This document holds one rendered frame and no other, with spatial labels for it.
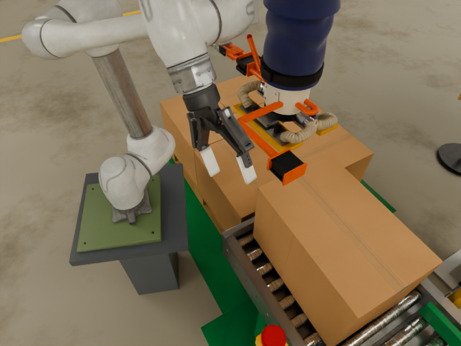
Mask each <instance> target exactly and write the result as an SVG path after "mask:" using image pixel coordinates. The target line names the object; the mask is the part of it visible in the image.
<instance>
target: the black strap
mask: <svg viewBox="0 0 461 346"><path fill-rule="evenodd" d="M323 69H324V61H323V64H322V66H321V68H320V69H319V70H318V71H317V72H316V73H313V74H311V75H308V76H289V75H285V74H282V73H279V72H277V71H274V70H271V68H269V67H268V66H267V65H266V64H265V62H264V59H263V55H262V57H261V66H260V70H261V76H262V77H263V78H265V79H266V80H267V81H268V82H273V83H275V84H277V85H281V86H284V87H305V86H308V85H310V84H313V83H315V82H317V81H318V80H319V79H320V78H321V76H322V72H323Z"/></svg>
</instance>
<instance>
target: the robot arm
mask: <svg viewBox="0 0 461 346"><path fill-rule="evenodd" d="M139 6H140V10H141V14H133V15H128V16H123V11H122V8H121V5H120V3H119V1H118V0H61V1H60V2H58V3H57V4H56V5H54V6H52V7H50V8H49V9H47V10H45V11H44V12H43V13H42V14H40V15H38V16H37V17H36V18H35V20H34V21H30V22H28V23H27V24H26V25H25V26H24V28H23V30H22V34H21V37H22V41H23V42H24V43H25V46H26V47H27V48H28V49H29V51H30V52H31V53H33V54H34V55H35V56H38V57H40V58H44V59H49V60H58V59H62V58H66V57H69V56H72V55H74V54H76V53H78V52H80V51H83V52H84V53H85V54H87V55H89V56H90V57H91V59H92V61H93V63H94V65H95V67H96V69H97V71H98V73H99V75H100V77H101V79H102V81H103V83H104V85H105V87H106V89H107V91H108V93H109V95H110V97H111V99H112V101H113V103H114V105H115V107H116V109H117V111H118V113H119V115H120V117H121V119H122V121H123V123H124V125H125V127H126V129H127V131H128V136H127V139H126V141H127V145H128V152H127V153H126V154H125V155H116V156H112V157H109V158H107V159H106V160H105V161H104V162H103V163H102V164H101V165H100V168H99V184H100V186H101V188H102V191H103V193H104V194H105V196H106V197H107V199H108V200H109V202H110V203H111V204H112V210H113V216H112V222H113V223H115V224H116V223H118V222H120V221H122V220H126V219H129V222H130V224H131V225H134V224H136V219H137V216H140V215H143V214H151V213H152V212H153V210H152V207H151V206H150V200H149V196H148V192H147V187H148V184H147V183H148V182H149V180H150V179H151V178H152V177H153V176H154V175H155V174H157V173H158V172H159V171H160V170H161V169H162V168H163V167H164V166H165V164H166V163H167V162H168V161H169V160H170V159H171V157H172V155H173V153H174V150H175V147H176V143H175V140H174V137H173V136H172V135H171V133H169V132H168V131H167V130H165V129H163V128H159V127H157V126H155V125H153V124H151V123H150V121H149V119H148V117H147V114H146V112H145V109H144V107H143V105H142V103H141V100H140V97H139V95H138V93H137V90H136V88H135V86H134V83H133V81H132V78H131V76H130V74H129V71H128V69H127V66H126V64H125V62H124V60H123V57H122V55H121V52H120V51H119V44H120V43H125V42H128V41H135V40H139V39H142V38H148V37H150V40H151V42H152V45H153V47H154V49H155V51H156V53H157V54H158V56H159V57H160V58H161V60H162V61H163V63H164V64H165V66H166V68H167V72H168V74H169V76H170V78H171V80H172V83H173V85H174V88H175V90H176V92H177V93H178V94H181V93H184V95H183V96H182V98H183V101H184V103H185V106H186V108H187V110H188V111H189V113H187V119H188V121H189V127H190V133H191V142H192V147H193V148H194V149H196V148H197V149H198V151H199V152H200V154H201V155H202V158H203V161H204V163H205V166H206V168H207V170H208V173H209V175H210V176H211V177H212V176H214V175H216V174H217V173H218V172H220V169H219V167H218V164H217V161H216V159H215V156H214V154H213V151H212V149H211V147H210V146H209V144H208V142H209V133H210V130H211V131H215V132H216V133H217V134H220V135H221V136H222V137H223V138H224V139H225V140H226V142H227V143H228V144H229V145H230V146H231V147H232V148H233V150H234V151H235V152H236V153H237V154H236V155H235V156H236V159H237V162H238V164H239V167H240V170H241V173H242V175H243V178H244V180H245V183H246V184H249V183H250V182H252V181H253V180H255V179H256V177H257V175H256V173H255V170H254V168H253V165H252V159H251V158H250V154H249V151H250V150H252V149H253V148H254V147H255V145H254V144H253V142H252V141H251V140H250V138H249V137H248V135H247V134H246V132H245V131H244V129H243V128H242V127H241V125H240V124H239V122H238V121H237V120H236V118H235V116H234V115H233V112H232V110H231V108H230V107H229V106H227V107H225V108H223V109H221V108H220V107H219V105H218V102H219V101H220V95H219V92H218V89H217V86H216V84H214V83H212V82H213V81H215V80H216V78H217V76H216V74H215V70H214V68H213V65H212V62H211V59H210V55H209V53H208V51H207V47H208V46H210V45H215V44H220V43H223V42H226V41H229V40H231V39H233V38H235V37H237V36H239V35H241V34H242V33H244V32H245V31H246V30H247V29H248V28H249V27H250V25H251V23H252V21H253V19H254V17H255V7H254V3H253V0H139ZM222 123H223V124H222ZM196 141H198V142H196ZM240 148H241V149H240Z"/></svg>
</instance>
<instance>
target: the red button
mask: <svg viewBox="0 0 461 346"><path fill-rule="evenodd" d="M261 343H262V345H263V346H285V344H286V335H285V332H284V331H283V330H282V328H280V327H279V326H277V325H268V326H266V327H265V328H264V329H263V331H262V333H261Z"/></svg>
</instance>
